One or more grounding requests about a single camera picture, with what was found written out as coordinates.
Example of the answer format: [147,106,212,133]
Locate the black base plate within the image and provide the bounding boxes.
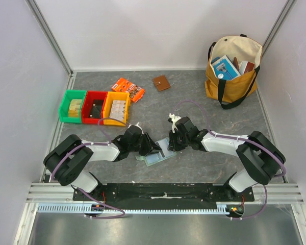
[72,182,256,210]

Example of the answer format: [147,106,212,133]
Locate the orange snack package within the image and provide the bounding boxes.
[111,78,145,103]

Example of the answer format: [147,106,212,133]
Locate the brown leather wallet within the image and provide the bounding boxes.
[152,75,171,91]

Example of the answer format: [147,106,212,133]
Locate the yellow canvas tote bag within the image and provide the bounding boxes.
[205,34,263,110]

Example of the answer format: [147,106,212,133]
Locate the yellow plastic bin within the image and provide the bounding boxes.
[103,91,131,126]

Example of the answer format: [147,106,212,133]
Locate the green plastic bin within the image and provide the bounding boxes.
[59,90,86,124]

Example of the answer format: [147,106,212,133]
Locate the white magnetic stripe card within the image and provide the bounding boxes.
[156,137,175,159]

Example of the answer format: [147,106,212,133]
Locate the blue razor box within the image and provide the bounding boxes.
[211,55,240,80]

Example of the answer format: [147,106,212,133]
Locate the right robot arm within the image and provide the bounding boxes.
[168,113,286,201]

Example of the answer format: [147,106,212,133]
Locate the black item in red bin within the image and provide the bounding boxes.
[89,100,104,119]

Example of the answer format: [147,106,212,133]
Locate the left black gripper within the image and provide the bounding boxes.
[129,131,162,157]

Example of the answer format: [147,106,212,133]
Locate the gold cards in green bin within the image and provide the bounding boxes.
[68,99,82,118]

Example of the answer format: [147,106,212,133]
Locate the white boxes in yellow bin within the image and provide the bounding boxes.
[109,100,126,121]

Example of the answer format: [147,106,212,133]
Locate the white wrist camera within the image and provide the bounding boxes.
[131,124,143,134]
[168,113,181,133]

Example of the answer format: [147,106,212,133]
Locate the aluminium cable duct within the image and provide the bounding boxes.
[37,203,229,215]

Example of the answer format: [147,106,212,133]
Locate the red white box in bag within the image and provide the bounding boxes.
[239,61,255,75]

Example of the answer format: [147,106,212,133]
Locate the red plastic bin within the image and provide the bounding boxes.
[81,90,108,125]

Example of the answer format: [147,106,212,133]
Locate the green card holder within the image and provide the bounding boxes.
[136,152,176,167]

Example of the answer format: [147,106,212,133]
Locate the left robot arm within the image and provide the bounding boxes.
[43,125,162,201]

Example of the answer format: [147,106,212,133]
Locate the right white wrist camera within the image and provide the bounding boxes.
[168,113,181,133]

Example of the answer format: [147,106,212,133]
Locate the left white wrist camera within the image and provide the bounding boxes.
[131,124,143,134]

